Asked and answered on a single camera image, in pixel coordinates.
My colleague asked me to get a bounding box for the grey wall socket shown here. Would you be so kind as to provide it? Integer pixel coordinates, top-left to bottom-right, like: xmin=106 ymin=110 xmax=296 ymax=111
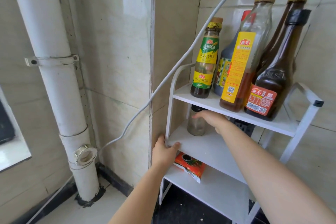
xmin=228 ymin=117 xmax=256 ymax=138

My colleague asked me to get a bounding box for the dark jug red cap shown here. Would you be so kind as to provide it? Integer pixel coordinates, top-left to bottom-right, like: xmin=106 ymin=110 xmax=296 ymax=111
xmin=213 ymin=10 xmax=257 ymax=97

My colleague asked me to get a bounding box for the person's right hand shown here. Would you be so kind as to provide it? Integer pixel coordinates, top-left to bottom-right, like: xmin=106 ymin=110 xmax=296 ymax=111
xmin=191 ymin=110 xmax=233 ymax=135

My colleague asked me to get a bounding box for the glass jar black lid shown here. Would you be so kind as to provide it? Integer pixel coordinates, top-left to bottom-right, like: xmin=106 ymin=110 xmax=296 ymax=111
xmin=187 ymin=104 xmax=208 ymax=137

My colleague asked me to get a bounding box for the person's left hand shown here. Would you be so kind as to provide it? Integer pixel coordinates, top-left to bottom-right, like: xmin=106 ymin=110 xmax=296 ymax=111
xmin=152 ymin=135 xmax=181 ymax=170

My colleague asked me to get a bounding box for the person's left forearm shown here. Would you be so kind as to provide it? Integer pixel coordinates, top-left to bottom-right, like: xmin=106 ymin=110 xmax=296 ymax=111
xmin=107 ymin=162 xmax=171 ymax=224

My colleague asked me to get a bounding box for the white cable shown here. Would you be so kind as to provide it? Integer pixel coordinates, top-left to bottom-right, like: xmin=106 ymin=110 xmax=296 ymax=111
xmin=26 ymin=0 xmax=252 ymax=224

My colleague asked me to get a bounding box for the white metal shelf rack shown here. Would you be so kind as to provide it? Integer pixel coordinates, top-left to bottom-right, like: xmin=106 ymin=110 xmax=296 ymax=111
xmin=158 ymin=62 xmax=325 ymax=224

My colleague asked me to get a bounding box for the black speckled countertop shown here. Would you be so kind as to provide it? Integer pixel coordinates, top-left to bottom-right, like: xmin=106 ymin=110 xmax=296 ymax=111
xmin=152 ymin=184 xmax=263 ymax=224

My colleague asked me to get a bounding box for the small green yellow label bottle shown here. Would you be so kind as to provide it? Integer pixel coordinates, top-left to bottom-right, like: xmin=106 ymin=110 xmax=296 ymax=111
xmin=190 ymin=23 xmax=222 ymax=99

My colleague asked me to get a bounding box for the white drain pipe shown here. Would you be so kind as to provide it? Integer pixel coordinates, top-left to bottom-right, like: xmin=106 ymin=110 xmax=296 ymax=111
xmin=6 ymin=0 xmax=107 ymax=207

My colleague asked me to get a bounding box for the clear bottle yellow label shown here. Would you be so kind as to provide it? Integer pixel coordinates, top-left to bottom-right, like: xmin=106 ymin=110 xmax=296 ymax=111
xmin=219 ymin=0 xmax=282 ymax=113

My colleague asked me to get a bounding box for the brown bottle black cap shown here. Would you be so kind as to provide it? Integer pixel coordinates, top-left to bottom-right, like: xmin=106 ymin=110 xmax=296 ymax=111
xmin=244 ymin=9 xmax=312 ymax=122

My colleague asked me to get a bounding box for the orange snack packet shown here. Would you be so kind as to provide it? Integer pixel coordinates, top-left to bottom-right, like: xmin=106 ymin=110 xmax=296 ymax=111
xmin=174 ymin=152 xmax=207 ymax=184

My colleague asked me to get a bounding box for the person's right forearm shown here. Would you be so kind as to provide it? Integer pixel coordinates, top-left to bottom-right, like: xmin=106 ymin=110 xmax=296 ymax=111
xmin=218 ymin=123 xmax=336 ymax=224

